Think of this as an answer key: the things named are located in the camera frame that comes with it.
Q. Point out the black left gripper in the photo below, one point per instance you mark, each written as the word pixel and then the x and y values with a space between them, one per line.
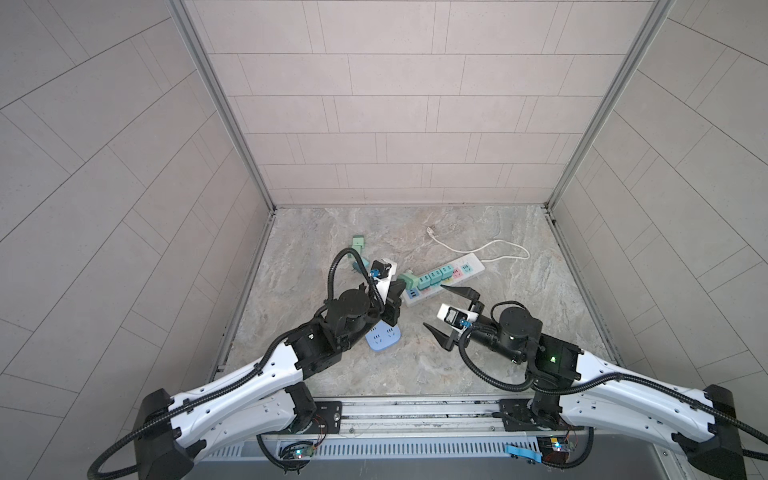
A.
pixel 391 302

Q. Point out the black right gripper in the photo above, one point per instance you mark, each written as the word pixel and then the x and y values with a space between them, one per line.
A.
pixel 446 344

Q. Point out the green charger cube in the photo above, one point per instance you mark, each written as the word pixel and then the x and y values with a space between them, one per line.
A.
pixel 358 243
pixel 410 280

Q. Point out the teal charger cube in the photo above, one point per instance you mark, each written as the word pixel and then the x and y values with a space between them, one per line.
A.
pixel 424 282
pixel 447 272
pixel 435 277
pixel 365 263

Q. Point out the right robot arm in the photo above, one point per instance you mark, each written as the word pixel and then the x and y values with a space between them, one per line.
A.
pixel 574 388

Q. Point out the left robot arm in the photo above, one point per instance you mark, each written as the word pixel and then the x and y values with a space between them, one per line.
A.
pixel 173 433

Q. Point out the blue round power cube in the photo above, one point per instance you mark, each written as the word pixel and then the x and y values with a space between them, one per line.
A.
pixel 383 336

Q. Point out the white multicolour power strip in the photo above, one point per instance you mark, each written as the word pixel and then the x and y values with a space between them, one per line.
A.
pixel 453 273

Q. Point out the blue tape tag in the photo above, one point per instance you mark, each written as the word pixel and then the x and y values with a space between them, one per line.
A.
pixel 519 452

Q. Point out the right circuit board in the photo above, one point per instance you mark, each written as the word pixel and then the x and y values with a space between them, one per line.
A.
pixel 557 449

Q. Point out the circuit board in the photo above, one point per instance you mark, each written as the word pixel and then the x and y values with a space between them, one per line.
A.
pixel 557 449
pixel 298 451

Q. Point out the left circuit board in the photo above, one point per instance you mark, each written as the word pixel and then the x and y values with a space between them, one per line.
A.
pixel 298 451

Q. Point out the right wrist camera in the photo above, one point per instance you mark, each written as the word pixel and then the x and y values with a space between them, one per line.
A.
pixel 458 319

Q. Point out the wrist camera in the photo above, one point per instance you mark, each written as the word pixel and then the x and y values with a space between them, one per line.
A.
pixel 383 272
pixel 458 319

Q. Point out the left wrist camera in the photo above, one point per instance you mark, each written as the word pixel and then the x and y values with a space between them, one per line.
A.
pixel 383 272

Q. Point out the aluminium rail frame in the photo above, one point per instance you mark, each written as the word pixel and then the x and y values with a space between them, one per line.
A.
pixel 409 428

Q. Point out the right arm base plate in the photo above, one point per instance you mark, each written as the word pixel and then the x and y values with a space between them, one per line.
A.
pixel 542 412

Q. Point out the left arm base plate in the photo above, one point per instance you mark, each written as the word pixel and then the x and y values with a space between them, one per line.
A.
pixel 325 420

